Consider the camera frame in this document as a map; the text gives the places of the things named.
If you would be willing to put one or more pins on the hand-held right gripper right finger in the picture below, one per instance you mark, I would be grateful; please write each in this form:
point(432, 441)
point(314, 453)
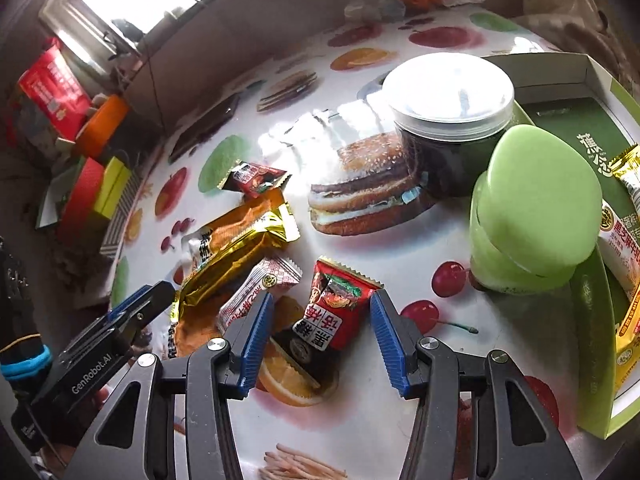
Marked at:
point(390, 345)

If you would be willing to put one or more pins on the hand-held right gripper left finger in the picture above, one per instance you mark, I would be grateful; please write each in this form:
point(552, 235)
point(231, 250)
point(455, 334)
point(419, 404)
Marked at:
point(255, 345)

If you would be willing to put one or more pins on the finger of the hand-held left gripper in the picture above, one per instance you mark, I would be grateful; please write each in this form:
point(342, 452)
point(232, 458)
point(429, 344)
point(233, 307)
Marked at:
point(152, 305)
point(131, 301)

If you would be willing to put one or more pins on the white red snack packet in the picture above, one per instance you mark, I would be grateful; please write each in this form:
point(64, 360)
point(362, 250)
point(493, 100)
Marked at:
point(260, 285)

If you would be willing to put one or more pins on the red black snack packet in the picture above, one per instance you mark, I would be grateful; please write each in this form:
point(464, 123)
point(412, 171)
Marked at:
point(330, 310)

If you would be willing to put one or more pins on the gold snack packet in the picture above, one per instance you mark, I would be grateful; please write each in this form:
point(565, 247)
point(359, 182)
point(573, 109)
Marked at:
point(240, 252)

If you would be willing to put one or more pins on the orange snack packet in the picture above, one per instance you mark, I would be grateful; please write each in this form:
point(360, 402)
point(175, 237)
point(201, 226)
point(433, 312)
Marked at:
point(240, 217)

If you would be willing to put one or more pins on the green cardboard box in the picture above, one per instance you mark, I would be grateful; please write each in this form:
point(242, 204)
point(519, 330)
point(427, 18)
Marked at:
point(595, 305)

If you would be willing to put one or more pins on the black white striped box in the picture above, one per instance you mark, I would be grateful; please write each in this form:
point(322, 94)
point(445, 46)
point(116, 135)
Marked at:
point(120, 230)

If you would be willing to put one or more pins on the red box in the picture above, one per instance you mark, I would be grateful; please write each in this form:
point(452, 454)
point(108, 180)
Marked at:
point(82, 195)

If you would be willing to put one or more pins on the yellow-green box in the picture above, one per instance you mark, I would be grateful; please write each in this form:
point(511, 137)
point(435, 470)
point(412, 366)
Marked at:
point(112, 185)

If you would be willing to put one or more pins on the small red snack packet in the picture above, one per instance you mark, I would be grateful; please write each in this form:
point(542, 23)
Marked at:
point(257, 180)

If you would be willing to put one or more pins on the black phone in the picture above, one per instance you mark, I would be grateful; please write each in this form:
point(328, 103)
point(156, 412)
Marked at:
point(205, 127)

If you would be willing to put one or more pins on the light green jar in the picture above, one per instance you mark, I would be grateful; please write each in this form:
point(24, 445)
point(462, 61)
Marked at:
point(540, 200)

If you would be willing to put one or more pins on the red printed bag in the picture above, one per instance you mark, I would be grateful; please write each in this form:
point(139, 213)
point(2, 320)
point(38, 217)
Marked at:
point(50, 90)

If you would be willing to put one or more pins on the dark jar with clear lid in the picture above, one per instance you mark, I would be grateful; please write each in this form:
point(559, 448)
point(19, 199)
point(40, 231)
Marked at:
point(450, 100)

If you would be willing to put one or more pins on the barred window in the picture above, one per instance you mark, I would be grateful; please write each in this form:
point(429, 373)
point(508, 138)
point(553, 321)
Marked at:
point(125, 0)

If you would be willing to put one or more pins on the cream dotted curtain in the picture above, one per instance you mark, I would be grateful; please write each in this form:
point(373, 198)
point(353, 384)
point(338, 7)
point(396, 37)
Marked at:
point(575, 25)

